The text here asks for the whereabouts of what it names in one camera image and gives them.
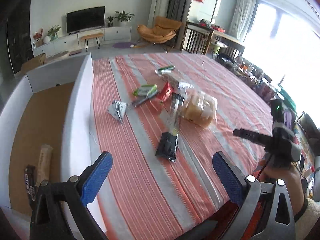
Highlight white tv cabinet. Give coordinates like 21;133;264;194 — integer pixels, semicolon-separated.
33;26;132;57

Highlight black display cabinet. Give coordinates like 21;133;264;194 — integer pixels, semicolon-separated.
7;0;33;74

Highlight dark chocolate bar wrapper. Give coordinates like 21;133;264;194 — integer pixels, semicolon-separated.
24;165;36;210

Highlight white standing air conditioner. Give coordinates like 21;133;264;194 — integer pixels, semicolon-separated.
147;0;170;28

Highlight clear bag of biscuits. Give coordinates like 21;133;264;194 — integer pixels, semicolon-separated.
163;73;194;90

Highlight person's right hand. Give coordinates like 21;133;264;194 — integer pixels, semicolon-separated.
260;164;305;215

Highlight cluttered side shelf items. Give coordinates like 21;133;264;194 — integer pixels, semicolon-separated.
215;52;298;111

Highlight colourful floral cloth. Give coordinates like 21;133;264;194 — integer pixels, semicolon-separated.
293;113;319;180

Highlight brown sausage stick pack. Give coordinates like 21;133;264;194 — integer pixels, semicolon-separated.
131;92;158;108

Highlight black flat television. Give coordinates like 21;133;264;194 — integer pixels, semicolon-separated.
66;6;105;33

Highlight dark grey curtain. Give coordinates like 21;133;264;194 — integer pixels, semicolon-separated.
167;0;192;50

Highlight striped red grey tablecloth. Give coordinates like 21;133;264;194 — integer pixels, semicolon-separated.
92;53;272;239

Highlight green plant white vase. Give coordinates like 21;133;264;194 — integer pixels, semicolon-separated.
47;25;61;41

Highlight brown cardboard box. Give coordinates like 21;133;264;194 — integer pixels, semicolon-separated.
21;53;47;74

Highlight large potted green plant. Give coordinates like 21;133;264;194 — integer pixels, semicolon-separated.
115;10;135;27

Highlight red flowers in vase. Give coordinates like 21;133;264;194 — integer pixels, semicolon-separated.
33;28;43;48

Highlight small wooden bench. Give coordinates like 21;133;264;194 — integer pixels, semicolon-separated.
80;32;104;51

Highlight green candy tube pack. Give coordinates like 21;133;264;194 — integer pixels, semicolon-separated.
155;65;175;75

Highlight dark wooden railing crib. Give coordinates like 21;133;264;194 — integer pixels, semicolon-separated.
180;21;245;59

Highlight red snack pack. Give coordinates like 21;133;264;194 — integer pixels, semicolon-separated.
157;82;174;102

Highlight long black biscuit pack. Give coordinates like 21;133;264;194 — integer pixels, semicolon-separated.
156;93;184;162

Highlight beige wafer snack pack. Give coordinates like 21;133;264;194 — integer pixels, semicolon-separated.
36;144;53;187

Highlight purple round floor mat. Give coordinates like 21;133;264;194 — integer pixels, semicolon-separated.
112;42;136;49

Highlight orange red blanket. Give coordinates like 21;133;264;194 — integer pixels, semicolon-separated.
218;201;263;239

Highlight white cardboard box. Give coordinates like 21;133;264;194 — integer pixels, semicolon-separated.
1;53;93;239

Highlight green white packet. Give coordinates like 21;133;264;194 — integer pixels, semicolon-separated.
133;84;157;96

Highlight bread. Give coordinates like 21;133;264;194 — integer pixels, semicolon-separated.
180;89;217;128

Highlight orange lounge chair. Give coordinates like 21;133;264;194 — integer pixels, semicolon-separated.
137;16;182;44

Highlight white window curtain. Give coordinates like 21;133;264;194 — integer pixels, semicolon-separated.
228;0;255;41

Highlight small potted plant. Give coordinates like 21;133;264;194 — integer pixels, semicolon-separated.
107;16;114;28

